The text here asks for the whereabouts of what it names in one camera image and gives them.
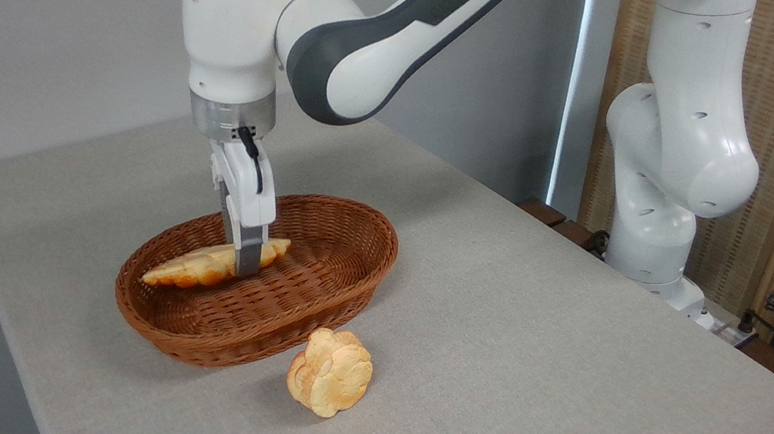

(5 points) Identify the long twisted bread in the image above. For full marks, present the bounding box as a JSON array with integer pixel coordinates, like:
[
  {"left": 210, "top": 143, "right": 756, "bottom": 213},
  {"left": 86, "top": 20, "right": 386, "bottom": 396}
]
[{"left": 140, "top": 216, "right": 293, "bottom": 308}]

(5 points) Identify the brown wicker basket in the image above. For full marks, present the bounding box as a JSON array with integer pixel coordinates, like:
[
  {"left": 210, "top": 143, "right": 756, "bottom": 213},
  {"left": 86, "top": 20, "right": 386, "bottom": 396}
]
[{"left": 104, "top": 165, "right": 405, "bottom": 395}]

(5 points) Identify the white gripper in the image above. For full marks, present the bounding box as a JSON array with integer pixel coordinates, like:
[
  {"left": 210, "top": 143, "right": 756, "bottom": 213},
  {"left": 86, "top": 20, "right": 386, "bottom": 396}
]
[{"left": 191, "top": 137, "right": 288, "bottom": 283}]

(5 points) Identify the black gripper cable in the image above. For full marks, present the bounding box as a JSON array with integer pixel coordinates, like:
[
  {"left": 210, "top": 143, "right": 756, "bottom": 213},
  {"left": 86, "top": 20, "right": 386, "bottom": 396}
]
[{"left": 226, "top": 124, "right": 274, "bottom": 196}]

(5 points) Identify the round knotted bread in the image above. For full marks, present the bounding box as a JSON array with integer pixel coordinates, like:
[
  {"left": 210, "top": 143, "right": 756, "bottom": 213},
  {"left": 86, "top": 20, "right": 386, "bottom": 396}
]
[{"left": 281, "top": 322, "right": 380, "bottom": 426}]

